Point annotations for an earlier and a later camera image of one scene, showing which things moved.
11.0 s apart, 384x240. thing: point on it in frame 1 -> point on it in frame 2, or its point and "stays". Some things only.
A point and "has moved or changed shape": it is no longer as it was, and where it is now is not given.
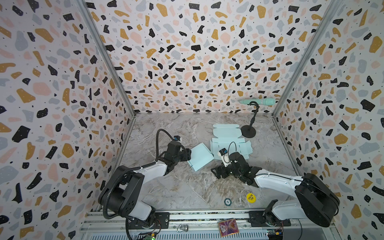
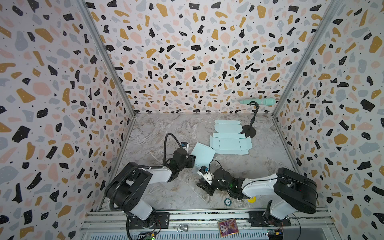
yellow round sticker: x=251 y=198 stays
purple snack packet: x=228 y=227 stays
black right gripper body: x=226 y=171 -> x=208 y=183
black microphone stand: x=249 y=131 stays
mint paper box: x=200 y=156 has moved or changed shape
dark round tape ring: x=227 y=201 stays
